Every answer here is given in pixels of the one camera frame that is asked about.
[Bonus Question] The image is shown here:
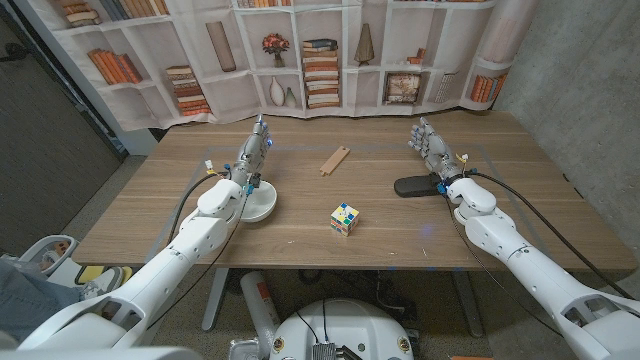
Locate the white cylinder roll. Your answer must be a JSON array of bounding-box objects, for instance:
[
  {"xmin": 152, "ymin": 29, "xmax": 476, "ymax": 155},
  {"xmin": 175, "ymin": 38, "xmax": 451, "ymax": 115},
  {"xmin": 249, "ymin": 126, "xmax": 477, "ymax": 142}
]
[{"xmin": 239, "ymin": 271, "xmax": 281, "ymax": 346}]

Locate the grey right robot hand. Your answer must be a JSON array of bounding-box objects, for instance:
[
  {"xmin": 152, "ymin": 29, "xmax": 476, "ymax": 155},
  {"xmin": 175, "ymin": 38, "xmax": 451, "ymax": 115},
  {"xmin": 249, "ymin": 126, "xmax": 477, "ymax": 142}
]
[{"xmin": 407, "ymin": 116, "xmax": 467, "ymax": 183}]

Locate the white round frame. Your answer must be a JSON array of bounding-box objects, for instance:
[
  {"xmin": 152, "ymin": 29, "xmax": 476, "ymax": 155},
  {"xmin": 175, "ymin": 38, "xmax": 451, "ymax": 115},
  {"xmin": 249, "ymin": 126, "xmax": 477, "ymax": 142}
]
[{"xmin": 18, "ymin": 234, "xmax": 81, "ymax": 277}]

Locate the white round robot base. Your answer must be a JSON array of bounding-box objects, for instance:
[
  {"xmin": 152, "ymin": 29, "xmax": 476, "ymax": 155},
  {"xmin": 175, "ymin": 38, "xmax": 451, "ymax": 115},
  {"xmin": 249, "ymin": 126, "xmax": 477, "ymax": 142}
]
[{"xmin": 269, "ymin": 298, "xmax": 415, "ymax": 360}]

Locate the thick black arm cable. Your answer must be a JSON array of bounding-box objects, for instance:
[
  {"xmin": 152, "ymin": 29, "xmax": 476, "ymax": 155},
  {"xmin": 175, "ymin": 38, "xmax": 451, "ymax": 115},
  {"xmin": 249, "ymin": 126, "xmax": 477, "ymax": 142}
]
[
  {"xmin": 469, "ymin": 168, "xmax": 636, "ymax": 301},
  {"xmin": 167, "ymin": 171, "xmax": 232, "ymax": 246}
]

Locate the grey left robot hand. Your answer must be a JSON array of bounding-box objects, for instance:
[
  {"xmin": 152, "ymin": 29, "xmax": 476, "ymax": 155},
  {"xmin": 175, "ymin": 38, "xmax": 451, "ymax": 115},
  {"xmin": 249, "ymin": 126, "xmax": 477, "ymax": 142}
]
[{"xmin": 229, "ymin": 113, "xmax": 274, "ymax": 190}]

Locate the colourful puzzle cube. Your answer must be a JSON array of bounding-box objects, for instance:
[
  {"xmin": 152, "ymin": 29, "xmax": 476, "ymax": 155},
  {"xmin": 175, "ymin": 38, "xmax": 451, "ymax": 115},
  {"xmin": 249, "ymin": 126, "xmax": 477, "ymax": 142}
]
[{"xmin": 329, "ymin": 202, "xmax": 360, "ymax": 238}]

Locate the white flat platform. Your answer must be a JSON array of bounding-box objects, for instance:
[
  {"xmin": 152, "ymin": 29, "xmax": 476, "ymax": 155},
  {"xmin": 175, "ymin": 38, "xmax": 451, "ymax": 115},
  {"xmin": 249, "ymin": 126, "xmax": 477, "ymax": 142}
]
[{"xmin": 47, "ymin": 255, "xmax": 91, "ymax": 290}]

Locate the white ceramic bowl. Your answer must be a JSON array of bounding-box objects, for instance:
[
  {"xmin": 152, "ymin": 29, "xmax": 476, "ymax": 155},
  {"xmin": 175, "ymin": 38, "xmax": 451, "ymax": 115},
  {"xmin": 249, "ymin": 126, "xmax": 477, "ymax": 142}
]
[{"xmin": 239, "ymin": 179, "xmax": 278, "ymax": 224}]

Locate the silver foil tray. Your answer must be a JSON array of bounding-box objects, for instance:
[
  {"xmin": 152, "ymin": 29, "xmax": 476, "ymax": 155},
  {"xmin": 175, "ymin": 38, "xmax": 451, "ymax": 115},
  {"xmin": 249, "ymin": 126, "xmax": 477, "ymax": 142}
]
[{"xmin": 229, "ymin": 338, "xmax": 262, "ymax": 360}]

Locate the wooden track block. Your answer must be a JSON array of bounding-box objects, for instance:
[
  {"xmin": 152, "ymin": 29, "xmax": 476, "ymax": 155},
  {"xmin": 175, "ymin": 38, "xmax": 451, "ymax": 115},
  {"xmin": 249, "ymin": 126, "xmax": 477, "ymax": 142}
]
[{"xmin": 319, "ymin": 145, "xmax": 351, "ymax": 178}]

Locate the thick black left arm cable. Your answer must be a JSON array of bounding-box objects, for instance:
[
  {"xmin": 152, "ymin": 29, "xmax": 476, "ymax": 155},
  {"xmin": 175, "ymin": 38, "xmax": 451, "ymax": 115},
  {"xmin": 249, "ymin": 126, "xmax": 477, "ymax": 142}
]
[{"xmin": 167, "ymin": 171, "xmax": 232, "ymax": 246}]

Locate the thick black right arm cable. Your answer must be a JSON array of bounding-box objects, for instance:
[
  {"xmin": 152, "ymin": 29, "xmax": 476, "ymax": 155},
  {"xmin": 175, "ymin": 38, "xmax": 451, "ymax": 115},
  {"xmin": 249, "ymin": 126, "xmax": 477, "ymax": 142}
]
[{"xmin": 469, "ymin": 168, "xmax": 636, "ymax": 301}]

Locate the grey table leg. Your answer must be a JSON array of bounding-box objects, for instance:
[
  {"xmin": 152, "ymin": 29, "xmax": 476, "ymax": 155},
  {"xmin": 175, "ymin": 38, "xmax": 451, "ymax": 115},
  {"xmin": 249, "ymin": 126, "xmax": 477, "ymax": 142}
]
[
  {"xmin": 452, "ymin": 271, "xmax": 485, "ymax": 339},
  {"xmin": 201, "ymin": 268, "xmax": 230, "ymax": 333}
]

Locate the black glasses case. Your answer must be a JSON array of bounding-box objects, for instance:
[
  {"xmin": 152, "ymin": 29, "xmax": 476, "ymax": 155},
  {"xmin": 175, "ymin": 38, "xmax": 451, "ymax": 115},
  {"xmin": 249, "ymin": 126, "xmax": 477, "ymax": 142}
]
[{"xmin": 393, "ymin": 173, "xmax": 444, "ymax": 199}]

